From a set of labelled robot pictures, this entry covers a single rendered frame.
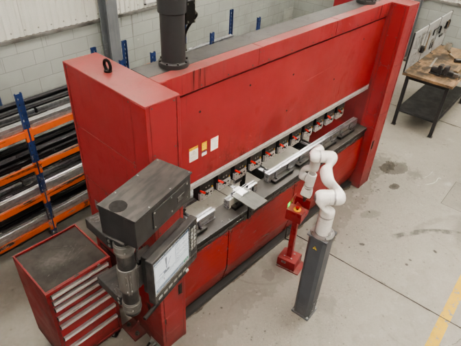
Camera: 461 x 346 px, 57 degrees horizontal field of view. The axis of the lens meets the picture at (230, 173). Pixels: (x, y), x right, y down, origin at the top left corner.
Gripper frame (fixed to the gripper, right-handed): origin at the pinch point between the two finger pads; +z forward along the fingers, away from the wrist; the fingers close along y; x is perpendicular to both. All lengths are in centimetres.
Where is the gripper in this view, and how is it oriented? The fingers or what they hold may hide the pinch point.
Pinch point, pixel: (304, 199)
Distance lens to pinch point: 406.8
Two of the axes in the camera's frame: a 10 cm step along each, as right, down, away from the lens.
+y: 8.4, 4.1, -3.4
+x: 5.3, -4.9, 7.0
